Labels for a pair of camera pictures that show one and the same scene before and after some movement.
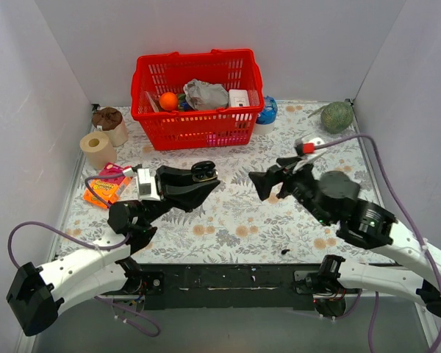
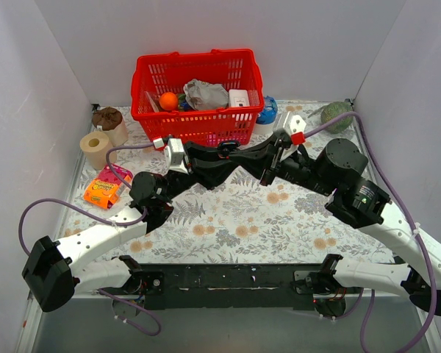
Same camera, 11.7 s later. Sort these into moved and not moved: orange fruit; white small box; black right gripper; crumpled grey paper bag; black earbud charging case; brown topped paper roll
Moved: black right gripper; black earbud charging case
Not moved: orange fruit; white small box; crumpled grey paper bag; brown topped paper roll
